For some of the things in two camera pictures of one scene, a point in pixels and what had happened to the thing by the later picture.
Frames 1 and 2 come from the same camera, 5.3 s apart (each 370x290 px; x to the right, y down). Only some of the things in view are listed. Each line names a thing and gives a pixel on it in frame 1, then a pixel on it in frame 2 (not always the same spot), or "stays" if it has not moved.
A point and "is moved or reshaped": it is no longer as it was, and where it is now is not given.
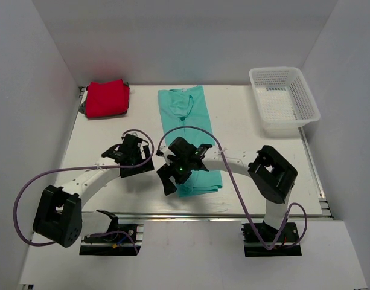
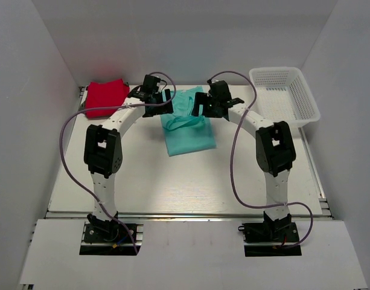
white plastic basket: [284, 98] stays
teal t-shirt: [186, 106] is moved or reshaped
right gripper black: [167, 171] -> [200, 98]
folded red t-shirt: [107, 98] stays
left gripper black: [146, 167] -> [166, 108]
